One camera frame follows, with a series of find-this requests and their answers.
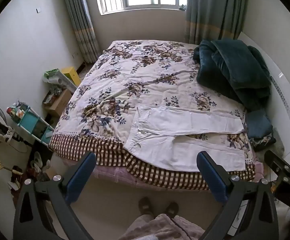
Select person's pink robe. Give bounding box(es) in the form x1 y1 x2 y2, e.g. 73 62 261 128
118 213 206 240

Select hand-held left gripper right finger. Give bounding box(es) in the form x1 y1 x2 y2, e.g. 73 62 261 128
196 151 279 240

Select pair of light shoes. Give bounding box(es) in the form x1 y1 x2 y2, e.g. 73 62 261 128
31 151 51 174

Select yellow box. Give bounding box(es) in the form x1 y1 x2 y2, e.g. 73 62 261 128
61 66 81 87

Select teal shelf rack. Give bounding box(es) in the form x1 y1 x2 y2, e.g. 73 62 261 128
9 101 56 146

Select white headboard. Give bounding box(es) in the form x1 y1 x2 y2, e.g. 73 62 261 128
237 31 290 157

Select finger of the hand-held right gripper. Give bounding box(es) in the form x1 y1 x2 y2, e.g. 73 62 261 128
264 149 290 173

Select dark green blanket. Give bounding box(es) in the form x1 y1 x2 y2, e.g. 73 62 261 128
193 39 272 111

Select floral checkered bedspread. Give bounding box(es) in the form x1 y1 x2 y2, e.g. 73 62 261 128
49 39 256 191

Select cardboard box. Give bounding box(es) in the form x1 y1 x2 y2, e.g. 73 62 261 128
42 88 73 117

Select person's slipper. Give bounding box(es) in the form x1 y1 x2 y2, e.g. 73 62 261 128
138 197 152 215
165 202 179 217

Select person's right slipper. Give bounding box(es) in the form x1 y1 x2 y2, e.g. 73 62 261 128
165 202 179 217

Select pink mattress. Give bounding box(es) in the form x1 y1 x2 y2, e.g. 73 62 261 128
64 158 210 193

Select person's left slipper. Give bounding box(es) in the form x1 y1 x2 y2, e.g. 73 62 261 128
138 197 152 215

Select blue folded cloth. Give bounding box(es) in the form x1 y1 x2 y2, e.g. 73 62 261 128
245 109 274 139

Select broom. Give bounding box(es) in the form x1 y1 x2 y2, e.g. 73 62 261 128
0 156 23 176

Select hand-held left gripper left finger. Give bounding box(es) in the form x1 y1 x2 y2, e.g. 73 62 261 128
12 151 97 240

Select green striped curtain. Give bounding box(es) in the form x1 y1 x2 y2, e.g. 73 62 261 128
60 0 101 64
184 0 248 45

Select white pants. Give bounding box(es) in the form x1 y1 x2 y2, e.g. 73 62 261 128
124 105 246 172

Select long white green package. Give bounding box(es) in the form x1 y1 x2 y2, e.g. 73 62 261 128
43 69 78 93

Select dark floral pillow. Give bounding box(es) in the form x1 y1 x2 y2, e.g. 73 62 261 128
250 132 277 152

